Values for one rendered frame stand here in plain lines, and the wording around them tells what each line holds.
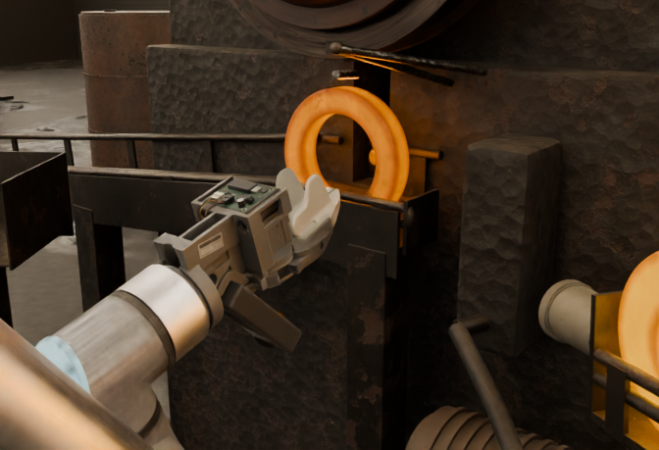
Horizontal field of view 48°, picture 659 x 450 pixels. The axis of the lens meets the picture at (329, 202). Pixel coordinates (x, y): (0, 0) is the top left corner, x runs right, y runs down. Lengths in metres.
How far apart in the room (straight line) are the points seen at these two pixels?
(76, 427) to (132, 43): 3.33
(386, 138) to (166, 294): 0.41
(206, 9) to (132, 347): 0.82
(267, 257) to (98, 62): 3.20
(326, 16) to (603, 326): 0.47
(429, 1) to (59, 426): 0.59
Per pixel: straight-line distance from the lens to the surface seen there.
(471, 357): 0.80
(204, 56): 1.22
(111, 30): 3.73
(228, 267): 0.64
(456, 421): 0.80
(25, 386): 0.41
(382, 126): 0.91
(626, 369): 0.63
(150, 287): 0.59
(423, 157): 0.95
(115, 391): 0.57
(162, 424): 0.61
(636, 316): 0.64
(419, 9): 0.84
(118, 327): 0.57
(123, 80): 3.73
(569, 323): 0.70
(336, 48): 0.79
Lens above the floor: 0.95
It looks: 16 degrees down
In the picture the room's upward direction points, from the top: straight up
